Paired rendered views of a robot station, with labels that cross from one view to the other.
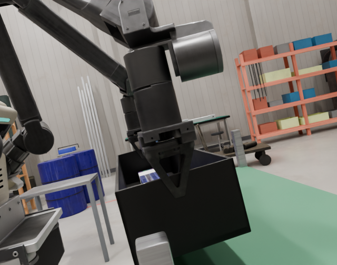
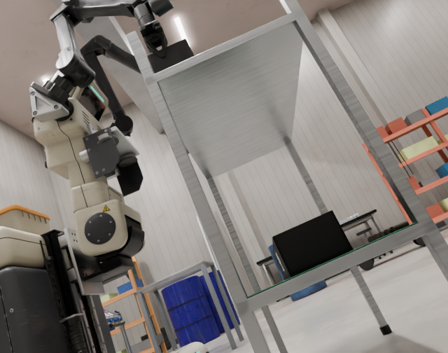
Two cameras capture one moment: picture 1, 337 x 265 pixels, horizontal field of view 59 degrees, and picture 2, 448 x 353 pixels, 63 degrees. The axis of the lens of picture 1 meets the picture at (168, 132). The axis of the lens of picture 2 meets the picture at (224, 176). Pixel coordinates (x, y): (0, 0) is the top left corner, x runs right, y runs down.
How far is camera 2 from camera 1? 1.02 m
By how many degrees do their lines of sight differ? 22
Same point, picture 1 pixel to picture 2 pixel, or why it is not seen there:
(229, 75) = (366, 167)
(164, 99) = (148, 19)
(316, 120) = not seen: outside the picture
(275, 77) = (418, 150)
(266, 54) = (397, 128)
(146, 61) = (140, 9)
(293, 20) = (425, 88)
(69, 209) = (200, 336)
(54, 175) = (179, 298)
